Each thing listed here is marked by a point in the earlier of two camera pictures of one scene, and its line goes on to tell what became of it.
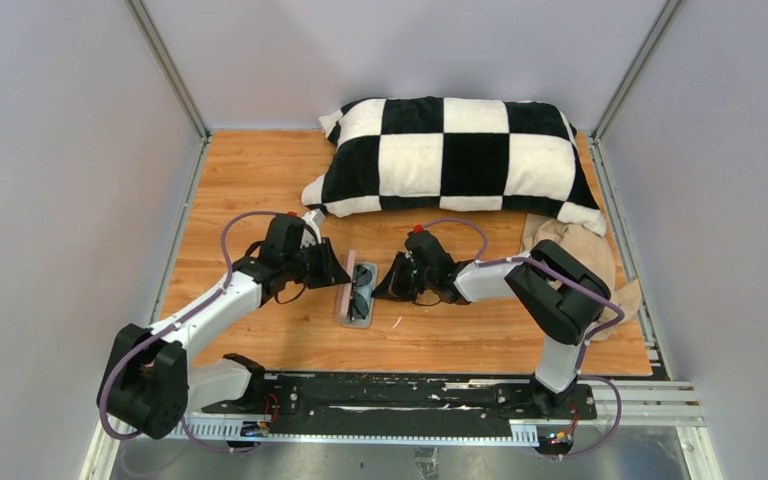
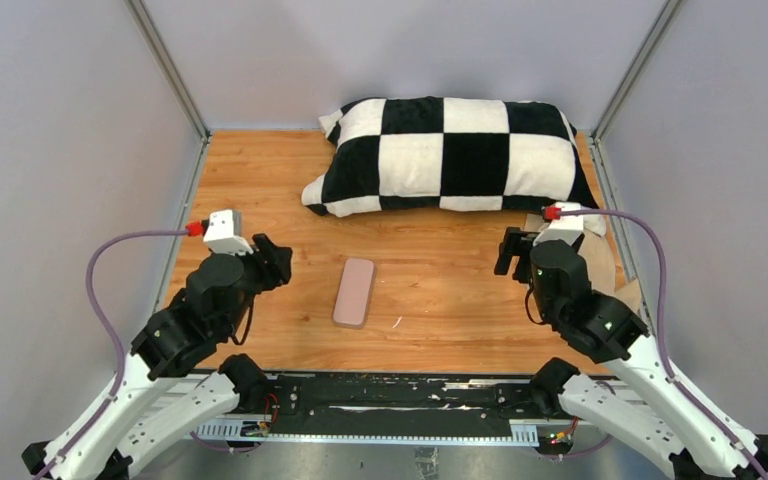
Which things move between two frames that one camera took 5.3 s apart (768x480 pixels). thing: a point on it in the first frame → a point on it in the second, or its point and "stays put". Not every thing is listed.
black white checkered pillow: (453, 154) stays put
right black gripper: (392, 286) → (516, 242)
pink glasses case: (355, 303) stays put
